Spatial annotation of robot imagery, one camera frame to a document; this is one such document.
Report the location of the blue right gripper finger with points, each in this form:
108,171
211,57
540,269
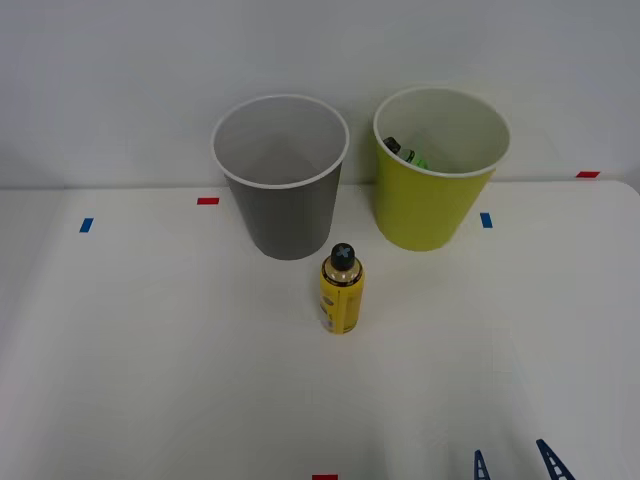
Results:
480,467
554,462

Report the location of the yellow bottle with black cap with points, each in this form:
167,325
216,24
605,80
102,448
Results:
341,300

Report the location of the yellow-green plastic waste bin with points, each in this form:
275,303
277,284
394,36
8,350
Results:
425,207

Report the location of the grey plastic waste bin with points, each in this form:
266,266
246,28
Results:
287,215

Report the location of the green bottle with black cap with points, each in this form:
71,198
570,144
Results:
406,152

